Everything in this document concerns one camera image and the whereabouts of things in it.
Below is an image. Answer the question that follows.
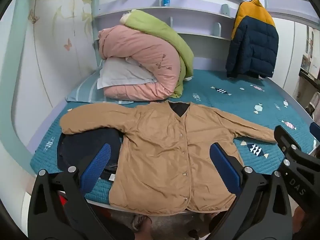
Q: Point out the teal quilted bed cover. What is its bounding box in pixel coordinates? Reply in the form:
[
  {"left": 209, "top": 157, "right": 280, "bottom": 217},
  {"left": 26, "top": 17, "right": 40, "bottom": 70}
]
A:
[{"left": 30, "top": 69, "right": 317, "bottom": 205}]

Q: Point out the white pillow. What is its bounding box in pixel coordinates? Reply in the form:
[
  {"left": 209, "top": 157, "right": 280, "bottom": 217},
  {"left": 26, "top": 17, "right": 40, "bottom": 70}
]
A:
[{"left": 97, "top": 57, "right": 157, "bottom": 89}]

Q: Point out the lavender headboard shelf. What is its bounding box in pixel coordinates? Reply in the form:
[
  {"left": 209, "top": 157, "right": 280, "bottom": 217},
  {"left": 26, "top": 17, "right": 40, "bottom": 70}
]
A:
[{"left": 94, "top": 0, "right": 237, "bottom": 69}]

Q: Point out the green folded blanket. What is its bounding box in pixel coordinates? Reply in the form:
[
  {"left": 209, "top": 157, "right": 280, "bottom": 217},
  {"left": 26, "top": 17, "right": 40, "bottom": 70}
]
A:
[{"left": 120, "top": 9, "right": 194, "bottom": 98}]

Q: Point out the striped light blue pillow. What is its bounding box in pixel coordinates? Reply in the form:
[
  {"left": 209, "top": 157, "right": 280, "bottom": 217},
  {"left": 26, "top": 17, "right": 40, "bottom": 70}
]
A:
[{"left": 66, "top": 70, "right": 134, "bottom": 105}]

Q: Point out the tan snap-button jacket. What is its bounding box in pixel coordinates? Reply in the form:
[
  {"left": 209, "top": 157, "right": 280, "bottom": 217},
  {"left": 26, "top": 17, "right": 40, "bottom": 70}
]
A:
[{"left": 60, "top": 101, "right": 275, "bottom": 216}]

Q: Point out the small blue box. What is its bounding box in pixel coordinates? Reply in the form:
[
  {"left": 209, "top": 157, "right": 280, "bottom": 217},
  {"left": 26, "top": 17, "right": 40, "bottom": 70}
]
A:
[{"left": 162, "top": 0, "right": 170, "bottom": 7}]

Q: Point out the pink folded quilt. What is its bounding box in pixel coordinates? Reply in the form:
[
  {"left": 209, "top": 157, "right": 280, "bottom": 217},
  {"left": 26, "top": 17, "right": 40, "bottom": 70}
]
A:
[{"left": 98, "top": 25, "right": 181, "bottom": 101}]

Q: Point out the dark navy folded garment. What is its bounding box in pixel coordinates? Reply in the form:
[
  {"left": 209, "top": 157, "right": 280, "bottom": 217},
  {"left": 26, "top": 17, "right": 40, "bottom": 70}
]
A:
[{"left": 57, "top": 127, "right": 124, "bottom": 180}]

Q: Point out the navy and yellow puffer jacket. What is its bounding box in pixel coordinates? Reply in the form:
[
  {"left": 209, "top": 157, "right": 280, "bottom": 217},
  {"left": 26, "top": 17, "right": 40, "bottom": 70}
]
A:
[{"left": 226, "top": 0, "right": 279, "bottom": 78}]

